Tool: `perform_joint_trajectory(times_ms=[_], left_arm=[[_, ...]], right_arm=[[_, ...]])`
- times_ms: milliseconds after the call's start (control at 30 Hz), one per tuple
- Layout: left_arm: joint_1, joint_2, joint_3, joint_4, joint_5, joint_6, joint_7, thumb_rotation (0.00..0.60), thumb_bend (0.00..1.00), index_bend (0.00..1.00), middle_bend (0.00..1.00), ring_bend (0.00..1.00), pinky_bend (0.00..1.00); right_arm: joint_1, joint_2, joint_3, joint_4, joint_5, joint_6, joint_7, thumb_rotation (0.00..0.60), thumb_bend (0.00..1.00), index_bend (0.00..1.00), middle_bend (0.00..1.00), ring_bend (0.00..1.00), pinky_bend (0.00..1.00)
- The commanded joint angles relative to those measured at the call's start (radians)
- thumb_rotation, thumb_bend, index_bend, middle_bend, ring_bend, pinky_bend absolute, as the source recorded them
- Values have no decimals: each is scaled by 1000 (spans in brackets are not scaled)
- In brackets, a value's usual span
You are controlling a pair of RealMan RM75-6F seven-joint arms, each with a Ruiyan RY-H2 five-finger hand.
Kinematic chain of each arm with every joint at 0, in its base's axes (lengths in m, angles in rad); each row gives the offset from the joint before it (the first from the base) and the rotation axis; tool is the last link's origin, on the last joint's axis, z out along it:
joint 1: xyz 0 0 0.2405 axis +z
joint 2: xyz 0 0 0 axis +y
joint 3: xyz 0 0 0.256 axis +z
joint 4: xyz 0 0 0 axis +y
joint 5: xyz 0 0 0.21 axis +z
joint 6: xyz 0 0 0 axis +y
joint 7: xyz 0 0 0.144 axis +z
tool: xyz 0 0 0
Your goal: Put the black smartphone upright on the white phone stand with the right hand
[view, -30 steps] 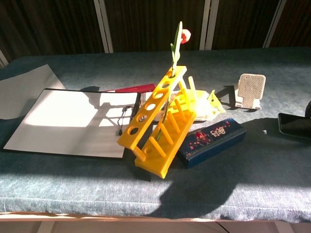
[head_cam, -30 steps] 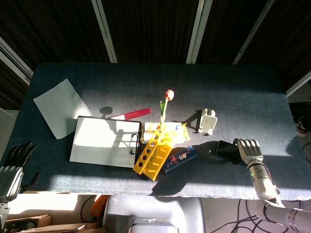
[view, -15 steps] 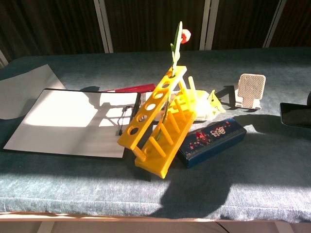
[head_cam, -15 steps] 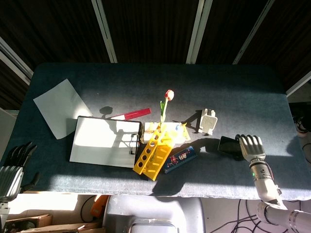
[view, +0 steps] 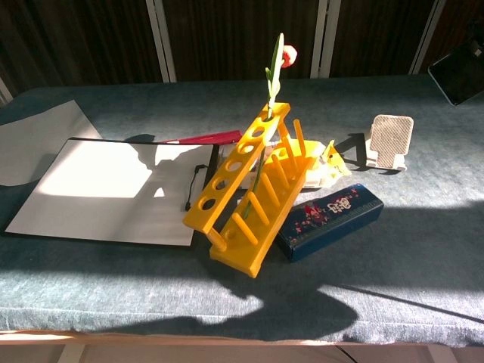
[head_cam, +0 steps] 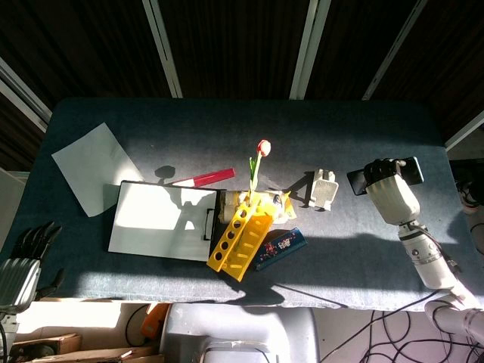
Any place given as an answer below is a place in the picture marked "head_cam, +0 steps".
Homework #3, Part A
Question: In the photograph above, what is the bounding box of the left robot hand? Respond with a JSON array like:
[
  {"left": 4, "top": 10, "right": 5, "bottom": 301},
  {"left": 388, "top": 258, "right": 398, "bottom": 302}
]
[{"left": 0, "top": 221, "right": 65, "bottom": 315}]

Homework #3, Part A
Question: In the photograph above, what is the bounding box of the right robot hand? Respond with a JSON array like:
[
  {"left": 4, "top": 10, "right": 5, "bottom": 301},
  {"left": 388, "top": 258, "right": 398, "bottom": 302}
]
[{"left": 362, "top": 157, "right": 421, "bottom": 225}]

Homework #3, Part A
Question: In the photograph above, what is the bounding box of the black smartphone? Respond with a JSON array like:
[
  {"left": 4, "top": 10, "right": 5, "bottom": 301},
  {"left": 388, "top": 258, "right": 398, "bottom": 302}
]
[{"left": 346, "top": 156, "right": 425, "bottom": 197}]

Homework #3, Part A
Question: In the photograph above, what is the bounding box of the white phone stand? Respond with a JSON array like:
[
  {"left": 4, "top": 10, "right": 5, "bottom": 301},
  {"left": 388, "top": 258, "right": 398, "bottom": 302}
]
[{"left": 308, "top": 169, "right": 340, "bottom": 212}]

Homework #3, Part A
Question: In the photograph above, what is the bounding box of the blue-grey table cloth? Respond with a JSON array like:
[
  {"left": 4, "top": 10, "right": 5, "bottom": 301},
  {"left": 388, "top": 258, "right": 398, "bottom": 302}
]
[{"left": 0, "top": 97, "right": 470, "bottom": 312}]

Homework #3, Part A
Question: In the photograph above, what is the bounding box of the cardboard box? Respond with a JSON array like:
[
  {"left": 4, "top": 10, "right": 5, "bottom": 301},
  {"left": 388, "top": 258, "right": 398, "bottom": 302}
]
[{"left": 11, "top": 332, "right": 83, "bottom": 357}]

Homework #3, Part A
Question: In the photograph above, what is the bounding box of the grey cabinet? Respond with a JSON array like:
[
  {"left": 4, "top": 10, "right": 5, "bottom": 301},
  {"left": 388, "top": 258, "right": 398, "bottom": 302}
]
[{"left": 0, "top": 166, "right": 30, "bottom": 253}]

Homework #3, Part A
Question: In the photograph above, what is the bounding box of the white sneaker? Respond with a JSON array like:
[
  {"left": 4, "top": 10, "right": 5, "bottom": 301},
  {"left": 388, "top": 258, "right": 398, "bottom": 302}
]
[{"left": 459, "top": 181, "right": 484, "bottom": 216}]

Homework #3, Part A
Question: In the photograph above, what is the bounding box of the white partition strip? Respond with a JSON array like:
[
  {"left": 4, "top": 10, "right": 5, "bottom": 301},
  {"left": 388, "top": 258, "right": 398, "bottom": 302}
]
[
  {"left": 361, "top": 0, "right": 428, "bottom": 101},
  {"left": 142, "top": 0, "right": 183, "bottom": 99},
  {"left": 0, "top": 56, "right": 52, "bottom": 132},
  {"left": 445, "top": 109, "right": 484, "bottom": 152},
  {"left": 289, "top": 0, "right": 332, "bottom": 101}
]

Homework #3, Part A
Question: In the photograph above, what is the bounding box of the dark blue printed box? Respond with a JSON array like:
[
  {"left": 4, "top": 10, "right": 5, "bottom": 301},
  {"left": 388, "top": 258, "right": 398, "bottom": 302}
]
[{"left": 253, "top": 226, "right": 308, "bottom": 272}]

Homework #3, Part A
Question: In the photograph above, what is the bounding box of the loose white paper sheet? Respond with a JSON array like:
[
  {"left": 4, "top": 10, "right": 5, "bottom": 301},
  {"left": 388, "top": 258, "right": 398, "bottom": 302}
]
[{"left": 51, "top": 122, "right": 145, "bottom": 219}]

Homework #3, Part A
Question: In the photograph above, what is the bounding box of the artificial red tulip flower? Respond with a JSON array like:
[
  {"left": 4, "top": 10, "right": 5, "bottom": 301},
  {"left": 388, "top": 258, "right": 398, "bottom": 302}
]
[{"left": 234, "top": 139, "right": 272, "bottom": 253}]

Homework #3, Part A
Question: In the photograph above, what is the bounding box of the black clipboard with white paper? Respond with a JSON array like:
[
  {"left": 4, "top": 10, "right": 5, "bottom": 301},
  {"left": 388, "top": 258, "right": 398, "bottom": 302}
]
[{"left": 107, "top": 180, "right": 227, "bottom": 262}]

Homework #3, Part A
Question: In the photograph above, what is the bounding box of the orange tool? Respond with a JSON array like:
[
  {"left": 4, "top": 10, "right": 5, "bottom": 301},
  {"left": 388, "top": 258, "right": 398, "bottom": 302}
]
[{"left": 140, "top": 302, "right": 171, "bottom": 340}]

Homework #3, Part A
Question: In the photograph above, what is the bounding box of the yellow test tube rack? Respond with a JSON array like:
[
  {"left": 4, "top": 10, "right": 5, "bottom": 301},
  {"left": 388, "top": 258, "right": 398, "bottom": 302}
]
[{"left": 206, "top": 191, "right": 274, "bottom": 284}]

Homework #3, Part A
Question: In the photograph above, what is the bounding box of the grey robot torso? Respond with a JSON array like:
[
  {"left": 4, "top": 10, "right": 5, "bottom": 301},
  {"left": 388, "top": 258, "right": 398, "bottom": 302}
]
[{"left": 158, "top": 302, "right": 321, "bottom": 363}]

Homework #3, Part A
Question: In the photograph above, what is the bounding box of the black cable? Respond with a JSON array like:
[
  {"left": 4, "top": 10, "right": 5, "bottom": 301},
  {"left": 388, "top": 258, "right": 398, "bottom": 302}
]
[
  {"left": 319, "top": 287, "right": 455, "bottom": 363},
  {"left": 125, "top": 303, "right": 152, "bottom": 347},
  {"left": 362, "top": 309, "right": 484, "bottom": 363}
]

